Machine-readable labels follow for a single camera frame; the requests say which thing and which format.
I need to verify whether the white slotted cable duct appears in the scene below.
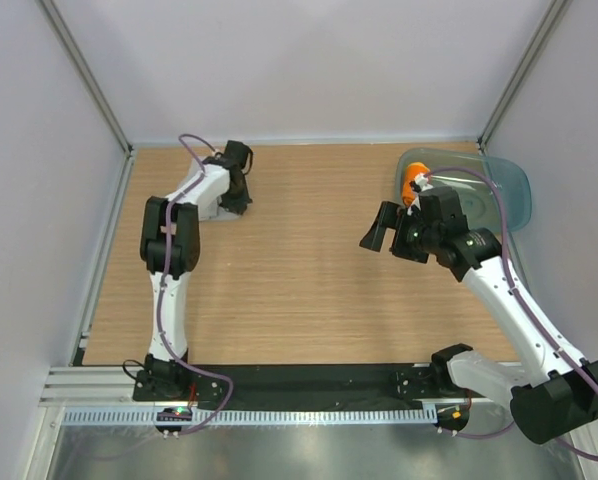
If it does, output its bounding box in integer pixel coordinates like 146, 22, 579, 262
62, 405, 437, 428

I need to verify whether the orange yellow grey giraffe towel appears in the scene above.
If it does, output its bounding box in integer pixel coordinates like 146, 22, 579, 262
401, 162, 430, 207

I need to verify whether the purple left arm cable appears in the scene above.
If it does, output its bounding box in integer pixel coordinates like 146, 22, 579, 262
156, 132, 235, 437

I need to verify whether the light grey panda towel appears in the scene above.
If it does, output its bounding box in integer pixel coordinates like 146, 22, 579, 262
197, 197, 248, 221

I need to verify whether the teal transparent plastic tub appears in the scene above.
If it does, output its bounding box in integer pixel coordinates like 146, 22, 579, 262
394, 148, 532, 234

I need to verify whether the aluminium frame rail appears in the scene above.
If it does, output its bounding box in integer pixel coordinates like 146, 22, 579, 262
38, 363, 140, 407

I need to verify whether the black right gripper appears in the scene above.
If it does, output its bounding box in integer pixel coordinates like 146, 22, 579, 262
360, 201, 440, 264

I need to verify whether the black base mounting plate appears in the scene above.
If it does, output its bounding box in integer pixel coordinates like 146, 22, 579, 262
131, 362, 491, 413

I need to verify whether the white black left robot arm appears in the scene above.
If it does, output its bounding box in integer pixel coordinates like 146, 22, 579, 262
133, 140, 254, 401

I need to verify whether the left aluminium corner post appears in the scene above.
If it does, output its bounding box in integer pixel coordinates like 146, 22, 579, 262
36, 0, 133, 156

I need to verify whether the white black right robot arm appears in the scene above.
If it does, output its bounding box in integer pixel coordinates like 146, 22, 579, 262
359, 187, 598, 444

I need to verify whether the aluminium corner post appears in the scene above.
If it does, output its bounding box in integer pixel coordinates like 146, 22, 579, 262
36, 0, 133, 156
476, 0, 572, 155

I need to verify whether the right aluminium corner post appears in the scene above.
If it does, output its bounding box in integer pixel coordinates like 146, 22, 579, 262
476, 0, 572, 155

